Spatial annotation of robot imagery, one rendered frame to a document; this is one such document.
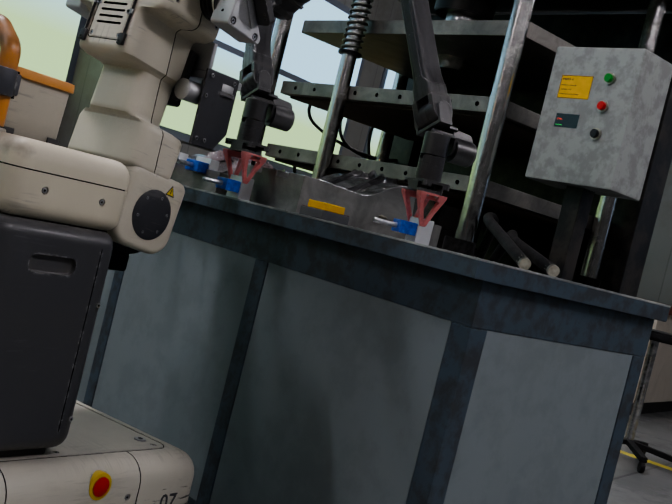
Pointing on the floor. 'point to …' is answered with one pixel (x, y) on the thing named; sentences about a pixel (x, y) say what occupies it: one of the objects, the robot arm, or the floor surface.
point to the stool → (643, 402)
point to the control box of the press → (596, 134)
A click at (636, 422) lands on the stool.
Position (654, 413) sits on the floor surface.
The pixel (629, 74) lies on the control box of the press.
